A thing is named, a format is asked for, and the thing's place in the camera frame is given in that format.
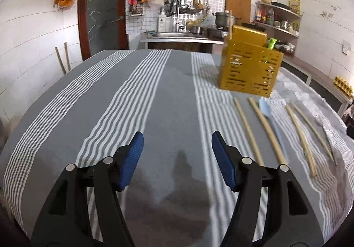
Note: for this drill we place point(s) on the yellow egg carton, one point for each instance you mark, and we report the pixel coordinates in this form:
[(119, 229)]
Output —
[(344, 86)]

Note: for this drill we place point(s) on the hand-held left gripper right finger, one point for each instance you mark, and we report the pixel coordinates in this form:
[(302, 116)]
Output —
[(222, 158)]

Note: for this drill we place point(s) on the wooden sticks against wall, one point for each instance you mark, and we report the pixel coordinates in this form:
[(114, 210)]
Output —
[(62, 59)]

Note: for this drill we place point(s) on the rectangular wooden cutting board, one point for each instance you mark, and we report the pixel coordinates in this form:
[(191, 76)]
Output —
[(237, 6)]

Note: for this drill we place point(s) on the yellow perforated utensil holder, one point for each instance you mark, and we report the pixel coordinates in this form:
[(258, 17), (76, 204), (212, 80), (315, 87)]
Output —
[(249, 70)]

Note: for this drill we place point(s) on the green plastic item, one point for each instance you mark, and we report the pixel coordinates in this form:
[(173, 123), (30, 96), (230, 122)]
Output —
[(272, 43)]

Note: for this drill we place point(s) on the corner wall shelf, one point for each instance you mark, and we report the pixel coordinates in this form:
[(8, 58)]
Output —
[(279, 27)]

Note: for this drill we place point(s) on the stainless steel sink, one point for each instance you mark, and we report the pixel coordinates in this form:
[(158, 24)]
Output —
[(171, 35)]

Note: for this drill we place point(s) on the steel cooking pot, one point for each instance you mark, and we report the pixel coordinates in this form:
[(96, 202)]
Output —
[(222, 20)]

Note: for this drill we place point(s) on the pile of dishes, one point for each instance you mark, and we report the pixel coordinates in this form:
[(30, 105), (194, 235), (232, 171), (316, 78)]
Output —
[(286, 48)]

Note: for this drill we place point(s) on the black flat pan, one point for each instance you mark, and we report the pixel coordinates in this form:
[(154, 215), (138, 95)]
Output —
[(280, 5)]

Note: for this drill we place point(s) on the yellow wall poster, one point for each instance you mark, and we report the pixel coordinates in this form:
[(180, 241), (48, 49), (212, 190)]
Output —
[(294, 5)]

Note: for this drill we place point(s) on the small steel saucepan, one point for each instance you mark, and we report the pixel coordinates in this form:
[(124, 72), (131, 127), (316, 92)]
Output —
[(197, 30)]

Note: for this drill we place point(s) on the steel teapot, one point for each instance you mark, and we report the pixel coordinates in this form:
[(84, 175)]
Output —
[(285, 24)]

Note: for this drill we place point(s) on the beige bowl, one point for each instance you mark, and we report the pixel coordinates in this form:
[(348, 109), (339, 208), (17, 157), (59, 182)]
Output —
[(266, 0)]

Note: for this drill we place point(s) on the clear plastic sheet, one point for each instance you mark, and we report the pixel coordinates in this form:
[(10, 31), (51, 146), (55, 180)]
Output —
[(293, 86)]

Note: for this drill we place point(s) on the wooden chopstick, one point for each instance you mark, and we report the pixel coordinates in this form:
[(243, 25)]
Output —
[(312, 130), (247, 129), (267, 128), (300, 136)]

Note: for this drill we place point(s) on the white soap bottle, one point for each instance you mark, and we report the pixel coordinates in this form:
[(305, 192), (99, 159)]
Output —
[(162, 24)]

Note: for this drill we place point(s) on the white wall hooks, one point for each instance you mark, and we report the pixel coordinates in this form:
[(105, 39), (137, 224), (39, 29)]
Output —
[(330, 13)]

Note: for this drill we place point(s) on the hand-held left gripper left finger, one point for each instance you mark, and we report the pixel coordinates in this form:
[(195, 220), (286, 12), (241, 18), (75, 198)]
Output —
[(132, 158)]

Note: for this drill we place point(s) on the white wall socket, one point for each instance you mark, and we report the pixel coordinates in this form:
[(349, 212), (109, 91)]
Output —
[(346, 47)]

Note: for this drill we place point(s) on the row of sauce bottles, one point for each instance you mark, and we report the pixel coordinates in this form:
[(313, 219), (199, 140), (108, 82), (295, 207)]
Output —
[(265, 16)]

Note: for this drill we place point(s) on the brown framed glass door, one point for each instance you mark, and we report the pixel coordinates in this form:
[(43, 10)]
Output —
[(102, 14)]

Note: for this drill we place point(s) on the light blue plastic spoon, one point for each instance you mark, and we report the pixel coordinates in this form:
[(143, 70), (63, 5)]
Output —
[(265, 107)]

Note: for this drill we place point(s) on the metal spoon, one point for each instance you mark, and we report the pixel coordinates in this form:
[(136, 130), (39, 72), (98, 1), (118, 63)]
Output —
[(319, 121)]

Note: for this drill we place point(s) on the grey white striped tablecloth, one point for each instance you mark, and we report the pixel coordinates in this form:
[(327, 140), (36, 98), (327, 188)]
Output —
[(166, 97)]

